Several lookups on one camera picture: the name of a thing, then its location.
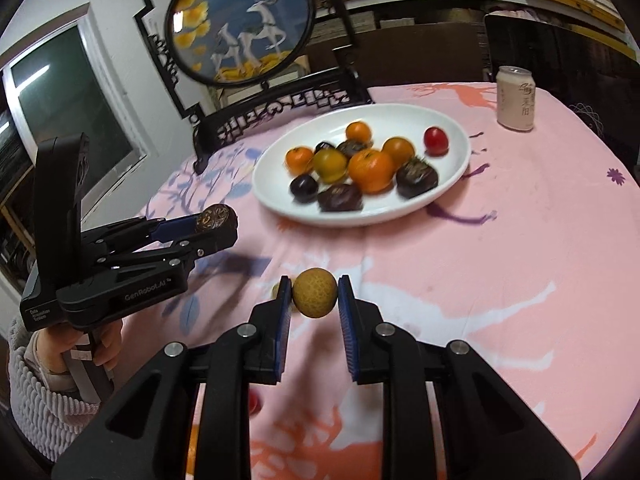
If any large yellow longan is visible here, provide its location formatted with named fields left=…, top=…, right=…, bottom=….
left=292, top=267, right=340, bottom=319

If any pink floral tablecloth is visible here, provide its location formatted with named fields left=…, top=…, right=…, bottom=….
left=135, top=82, right=640, bottom=480

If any dark window white frame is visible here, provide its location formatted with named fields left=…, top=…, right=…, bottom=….
left=0, top=4, right=151, bottom=201

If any dark purple plum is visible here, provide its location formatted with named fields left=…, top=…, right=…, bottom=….
left=290, top=174, right=320, bottom=203

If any red tomato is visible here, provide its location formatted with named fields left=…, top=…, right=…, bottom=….
left=423, top=127, right=449, bottom=155

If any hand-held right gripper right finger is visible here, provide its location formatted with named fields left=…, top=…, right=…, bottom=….
left=337, top=274, right=591, bottom=480

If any person's left hand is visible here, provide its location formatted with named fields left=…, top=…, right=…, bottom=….
left=27, top=317, right=125, bottom=392

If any white oval plate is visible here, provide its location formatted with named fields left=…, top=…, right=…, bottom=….
left=251, top=103, right=472, bottom=227

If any dark brown furniture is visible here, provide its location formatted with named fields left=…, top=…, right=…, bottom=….
left=305, top=22, right=487, bottom=87

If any large orange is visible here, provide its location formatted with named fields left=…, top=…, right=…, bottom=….
left=348, top=150, right=397, bottom=195

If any yellow orange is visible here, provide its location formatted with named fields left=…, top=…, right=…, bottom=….
left=312, top=149, right=349, bottom=183

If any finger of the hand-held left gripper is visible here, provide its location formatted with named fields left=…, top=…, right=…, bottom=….
left=97, top=227, right=239, bottom=275
left=80, top=212, right=207, bottom=257

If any beige drink can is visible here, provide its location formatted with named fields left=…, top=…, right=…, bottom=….
left=496, top=66, right=537, bottom=132

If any round deer screen black frame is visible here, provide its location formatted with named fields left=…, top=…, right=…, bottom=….
left=141, top=0, right=375, bottom=175

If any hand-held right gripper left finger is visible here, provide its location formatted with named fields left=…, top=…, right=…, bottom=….
left=52, top=275, right=293, bottom=480

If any person's left forearm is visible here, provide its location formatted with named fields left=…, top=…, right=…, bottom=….
left=7, top=327, right=117, bottom=463

